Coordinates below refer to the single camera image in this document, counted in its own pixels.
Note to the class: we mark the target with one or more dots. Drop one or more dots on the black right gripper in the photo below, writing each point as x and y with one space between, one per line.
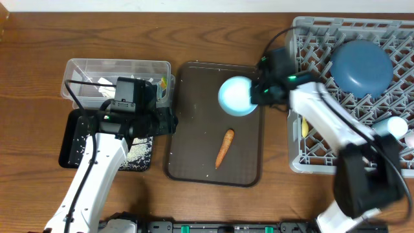
255 98

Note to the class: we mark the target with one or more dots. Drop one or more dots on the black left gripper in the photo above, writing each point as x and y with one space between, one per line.
169 121

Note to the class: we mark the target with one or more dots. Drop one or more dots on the light blue bowl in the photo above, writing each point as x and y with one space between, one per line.
234 96

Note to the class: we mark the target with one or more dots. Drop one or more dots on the yellow snack wrapper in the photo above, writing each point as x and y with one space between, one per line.
161 87

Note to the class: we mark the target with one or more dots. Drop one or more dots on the cream plastic spoon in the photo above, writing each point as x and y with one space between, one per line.
304 127

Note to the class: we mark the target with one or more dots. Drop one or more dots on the dark blue plate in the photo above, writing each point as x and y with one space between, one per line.
361 67

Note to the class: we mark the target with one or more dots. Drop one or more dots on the light blue cup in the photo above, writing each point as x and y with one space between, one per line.
394 125

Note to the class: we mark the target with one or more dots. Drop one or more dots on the pink white cup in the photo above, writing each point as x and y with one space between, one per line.
409 140

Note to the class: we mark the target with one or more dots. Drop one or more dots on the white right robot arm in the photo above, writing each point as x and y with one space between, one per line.
368 176

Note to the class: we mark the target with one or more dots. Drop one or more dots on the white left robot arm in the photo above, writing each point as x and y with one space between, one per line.
131 114

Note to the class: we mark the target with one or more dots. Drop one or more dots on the grey dishwasher rack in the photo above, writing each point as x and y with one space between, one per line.
311 44

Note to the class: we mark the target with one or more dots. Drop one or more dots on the dark brown serving tray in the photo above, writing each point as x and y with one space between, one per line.
191 152

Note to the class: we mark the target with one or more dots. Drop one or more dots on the spilled white rice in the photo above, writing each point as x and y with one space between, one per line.
137 160

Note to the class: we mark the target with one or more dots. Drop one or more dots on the orange carrot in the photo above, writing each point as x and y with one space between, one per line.
227 140

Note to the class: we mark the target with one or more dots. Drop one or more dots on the black plastic bin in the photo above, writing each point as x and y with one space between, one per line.
69 130

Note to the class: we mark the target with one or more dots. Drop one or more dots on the clear plastic bin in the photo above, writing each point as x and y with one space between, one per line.
87 71

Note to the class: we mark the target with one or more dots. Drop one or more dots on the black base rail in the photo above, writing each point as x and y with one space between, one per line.
126 222

